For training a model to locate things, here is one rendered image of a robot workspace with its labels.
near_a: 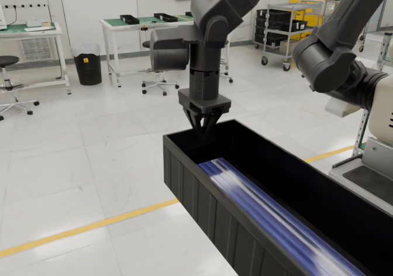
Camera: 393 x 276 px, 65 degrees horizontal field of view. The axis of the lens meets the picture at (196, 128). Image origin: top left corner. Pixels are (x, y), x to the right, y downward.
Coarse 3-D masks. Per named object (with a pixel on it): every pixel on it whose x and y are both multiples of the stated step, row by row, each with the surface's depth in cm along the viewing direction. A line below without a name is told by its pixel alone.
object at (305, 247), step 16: (224, 160) 63; (224, 176) 58; (240, 176) 59; (240, 192) 54; (256, 192) 54; (256, 208) 50; (272, 208) 51; (272, 224) 47; (288, 224) 47; (288, 240) 44; (304, 240) 44; (320, 240) 45; (304, 256) 42; (320, 256) 42; (336, 256) 42; (320, 272) 40; (336, 272) 40; (352, 272) 40
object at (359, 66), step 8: (360, 64) 67; (352, 72) 64; (360, 72) 66; (368, 72) 68; (352, 80) 66; (360, 80) 66; (344, 88) 67; (352, 88) 66; (336, 96) 72; (344, 96) 69; (352, 96) 69; (352, 104) 70; (360, 104) 67
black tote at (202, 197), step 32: (192, 128) 62; (224, 128) 66; (192, 160) 65; (256, 160) 62; (288, 160) 54; (192, 192) 52; (224, 192) 43; (288, 192) 56; (320, 192) 49; (352, 192) 44; (224, 224) 44; (256, 224) 38; (320, 224) 51; (352, 224) 45; (384, 224) 41; (224, 256) 47; (256, 256) 39; (288, 256) 34; (352, 256) 46; (384, 256) 42
